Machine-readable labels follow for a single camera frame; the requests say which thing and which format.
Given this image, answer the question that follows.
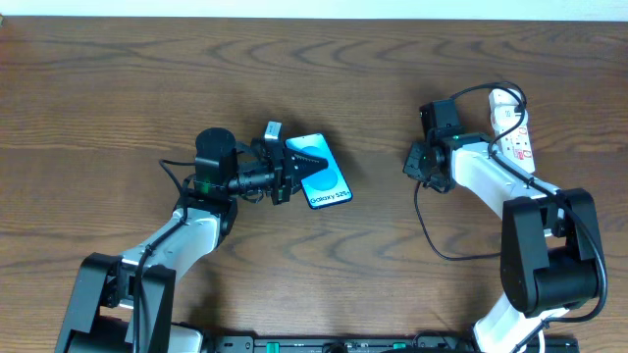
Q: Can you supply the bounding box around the blue Galaxy smartphone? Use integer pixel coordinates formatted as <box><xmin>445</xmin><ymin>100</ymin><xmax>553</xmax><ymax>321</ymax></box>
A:
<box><xmin>286</xmin><ymin>133</ymin><xmax>353</xmax><ymax>209</ymax></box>

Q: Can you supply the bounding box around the black USB charging cable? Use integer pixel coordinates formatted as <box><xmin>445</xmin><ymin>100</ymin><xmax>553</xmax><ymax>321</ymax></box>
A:
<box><xmin>413</xmin><ymin>80</ymin><xmax>529</xmax><ymax>262</ymax></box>

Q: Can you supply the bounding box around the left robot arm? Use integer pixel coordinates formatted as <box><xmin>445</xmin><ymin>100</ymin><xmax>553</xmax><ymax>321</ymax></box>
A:
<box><xmin>55</xmin><ymin>123</ymin><xmax>333</xmax><ymax>352</ymax></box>

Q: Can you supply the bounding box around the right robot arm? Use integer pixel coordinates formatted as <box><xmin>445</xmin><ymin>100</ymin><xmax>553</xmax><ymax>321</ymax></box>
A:
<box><xmin>403</xmin><ymin>99</ymin><xmax>608</xmax><ymax>352</ymax></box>

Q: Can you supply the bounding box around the white USB charger plug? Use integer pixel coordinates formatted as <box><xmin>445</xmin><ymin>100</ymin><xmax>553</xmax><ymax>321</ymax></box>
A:
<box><xmin>489</xmin><ymin>88</ymin><xmax>523</xmax><ymax>110</ymax></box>

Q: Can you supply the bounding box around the white power strip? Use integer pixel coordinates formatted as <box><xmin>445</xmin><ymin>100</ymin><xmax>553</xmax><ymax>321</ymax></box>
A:
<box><xmin>491</xmin><ymin>105</ymin><xmax>536</xmax><ymax>174</ymax></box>

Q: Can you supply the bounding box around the black left camera cable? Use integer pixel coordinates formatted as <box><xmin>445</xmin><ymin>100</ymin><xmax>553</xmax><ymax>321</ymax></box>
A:
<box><xmin>131</xmin><ymin>158</ymin><xmax>197</xmax><ymax>353</ymax></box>

